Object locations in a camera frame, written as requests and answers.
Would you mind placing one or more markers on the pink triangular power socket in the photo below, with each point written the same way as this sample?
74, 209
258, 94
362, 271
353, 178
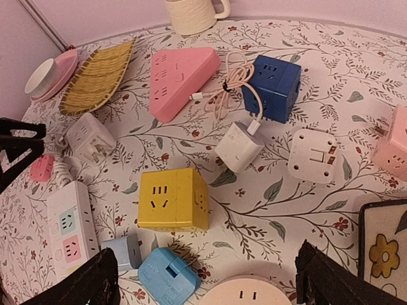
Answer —
175, 75

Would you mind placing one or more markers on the woven bamboo tray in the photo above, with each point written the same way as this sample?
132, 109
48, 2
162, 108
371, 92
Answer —
96, 80

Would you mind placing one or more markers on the white tiger cube socket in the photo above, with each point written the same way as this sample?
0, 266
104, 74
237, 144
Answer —
90, 140

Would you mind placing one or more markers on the white bowl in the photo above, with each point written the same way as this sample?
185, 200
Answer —
42, 79

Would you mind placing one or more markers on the cyan square plug adapter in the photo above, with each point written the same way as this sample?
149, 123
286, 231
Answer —
167, 277

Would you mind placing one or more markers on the dark blue cube socket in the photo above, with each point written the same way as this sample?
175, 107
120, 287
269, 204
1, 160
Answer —
277, 83

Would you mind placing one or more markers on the floral square plate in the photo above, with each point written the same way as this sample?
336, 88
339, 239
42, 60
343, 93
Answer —
382, 246

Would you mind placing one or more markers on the pink plate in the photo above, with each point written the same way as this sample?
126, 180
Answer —
66, 63

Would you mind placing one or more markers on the white charger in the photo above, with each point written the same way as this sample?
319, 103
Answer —
240, 146
313, 156

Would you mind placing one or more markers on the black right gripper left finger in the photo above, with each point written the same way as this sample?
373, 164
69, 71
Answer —
95, 282

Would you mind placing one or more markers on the white charger right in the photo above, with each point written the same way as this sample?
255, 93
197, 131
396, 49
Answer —
313, 156

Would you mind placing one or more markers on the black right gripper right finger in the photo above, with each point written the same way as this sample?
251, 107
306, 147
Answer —
321, 280

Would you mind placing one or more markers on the pink plug adapter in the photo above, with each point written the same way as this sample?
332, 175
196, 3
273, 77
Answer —
42, 168

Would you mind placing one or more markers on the white charger left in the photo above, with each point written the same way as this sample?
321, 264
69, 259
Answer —
240, 146

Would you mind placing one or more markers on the round pink power socket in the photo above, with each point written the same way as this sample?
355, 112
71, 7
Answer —
245, 290

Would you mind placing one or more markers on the yellow cube socket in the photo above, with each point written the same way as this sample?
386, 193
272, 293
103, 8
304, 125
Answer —
173, 201

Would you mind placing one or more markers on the small pink cube socket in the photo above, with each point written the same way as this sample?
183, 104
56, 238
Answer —
390, 151

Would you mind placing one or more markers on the white power strip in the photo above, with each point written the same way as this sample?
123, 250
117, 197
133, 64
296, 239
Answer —
73, 238

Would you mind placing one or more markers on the light blue plug adapter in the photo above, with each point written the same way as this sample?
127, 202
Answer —
126, 250

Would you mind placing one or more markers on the cream ceramic mug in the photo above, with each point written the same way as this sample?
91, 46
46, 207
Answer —
190, 17

